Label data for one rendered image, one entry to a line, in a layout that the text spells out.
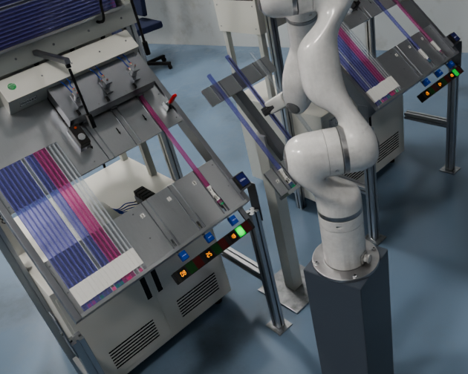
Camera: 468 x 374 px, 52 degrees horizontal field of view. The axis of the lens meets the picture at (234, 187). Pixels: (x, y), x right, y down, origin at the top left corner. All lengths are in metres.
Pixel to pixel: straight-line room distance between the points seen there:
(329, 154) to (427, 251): 1.42
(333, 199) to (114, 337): 1.15
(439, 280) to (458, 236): 0.32
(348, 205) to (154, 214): 0.67
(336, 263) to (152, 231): 0.60
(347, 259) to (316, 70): 0.52
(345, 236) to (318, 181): 0.19
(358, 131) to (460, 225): 1.56
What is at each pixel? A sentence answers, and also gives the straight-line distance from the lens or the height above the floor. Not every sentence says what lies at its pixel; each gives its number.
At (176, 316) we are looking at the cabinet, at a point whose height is 0.15.
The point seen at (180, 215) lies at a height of 0.78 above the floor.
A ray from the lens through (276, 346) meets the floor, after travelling 2.16.
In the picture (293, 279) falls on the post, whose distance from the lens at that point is 2.30.
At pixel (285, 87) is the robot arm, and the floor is 1.12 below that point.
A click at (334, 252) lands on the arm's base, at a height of 0.78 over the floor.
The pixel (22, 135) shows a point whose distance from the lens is 1.70.
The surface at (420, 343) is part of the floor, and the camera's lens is 2.15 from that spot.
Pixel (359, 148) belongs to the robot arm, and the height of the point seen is 1.09.
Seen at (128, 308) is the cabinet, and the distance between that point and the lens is 2.01.
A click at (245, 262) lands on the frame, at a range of 2.07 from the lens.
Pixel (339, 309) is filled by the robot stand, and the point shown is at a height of 0.59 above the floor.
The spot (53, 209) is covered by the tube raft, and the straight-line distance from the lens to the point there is 1.58.
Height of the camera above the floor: 1.69
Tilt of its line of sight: 32 degrees down
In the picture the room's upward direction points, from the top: 14 degrees counter-clockwise
